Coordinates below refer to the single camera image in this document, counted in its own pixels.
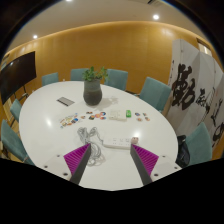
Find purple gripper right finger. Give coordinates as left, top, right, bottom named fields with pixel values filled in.
left=130, top=144, right=159, bottom=185

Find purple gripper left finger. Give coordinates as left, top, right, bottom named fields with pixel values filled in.
left=64, top=144, right=91, bottom=184

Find white charger plug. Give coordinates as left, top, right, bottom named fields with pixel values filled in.
left=131, top=137, right=139, bottom=144

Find white power strip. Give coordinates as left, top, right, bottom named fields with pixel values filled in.
left=103, top=137, right=131, bottom=149

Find black bag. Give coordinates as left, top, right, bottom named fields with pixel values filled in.
left=176, top=135, right=190, bottom=168

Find colourful badge pile left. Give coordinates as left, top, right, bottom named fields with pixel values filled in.
left=59, top=113, right=79, bottom=128

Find colourful badges right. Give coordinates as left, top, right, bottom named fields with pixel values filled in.
left=135, top=112, right=150, bottom=122

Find colourful badges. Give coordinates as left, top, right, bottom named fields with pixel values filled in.
left=80, top=111, right=106, bottom=120
left=135, top=112, right=150, bottom=122

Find colourful badges centre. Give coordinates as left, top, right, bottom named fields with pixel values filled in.
left=80, top=111, right=106, bottom=120

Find green small object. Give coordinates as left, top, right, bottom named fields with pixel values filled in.
left=126, top=110, right=132, bottom=118

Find white box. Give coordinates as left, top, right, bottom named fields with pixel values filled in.
left=109, top=110, right=126, bottom=121

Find teal chair right front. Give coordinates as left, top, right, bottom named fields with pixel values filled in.
left=186, top=123, right=212, bottom=165

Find dark grey plant pot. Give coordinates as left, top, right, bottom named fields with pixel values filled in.
left=83, top=80, right=102, bottom=106

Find teal chair left front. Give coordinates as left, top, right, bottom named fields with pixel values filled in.
left=1, top=120, right=34, bottom=165

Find teal chair right back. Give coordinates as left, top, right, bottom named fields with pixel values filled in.
left=139, top=77, right=171, bottom=112

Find teal chair left middle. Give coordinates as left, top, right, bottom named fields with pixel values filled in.
left=10, top=99, right=22, bottom=121

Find teal chair far centre-left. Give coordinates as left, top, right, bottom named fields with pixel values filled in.
left=70, top=68, right=87, bottom=81

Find teal chair far left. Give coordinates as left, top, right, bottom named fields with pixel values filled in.
left=42, top=73, right=59, bottom=86

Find teal chair far centre-right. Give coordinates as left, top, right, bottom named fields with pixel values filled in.
left=104, top=69, right=128, bottom=91

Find green potted plant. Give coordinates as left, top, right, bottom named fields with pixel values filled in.
left=83, top=67, right=108, bottom=81

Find calligraphy folding screen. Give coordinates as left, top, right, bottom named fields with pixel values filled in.
left=167, top=39, right=224, bottom=148

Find grey coiled cable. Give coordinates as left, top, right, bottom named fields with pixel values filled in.
left=76, top=126, right=107, bottom=167

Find black wall television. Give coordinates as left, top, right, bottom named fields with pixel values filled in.
left=0, top=52, right=36, bottom=103

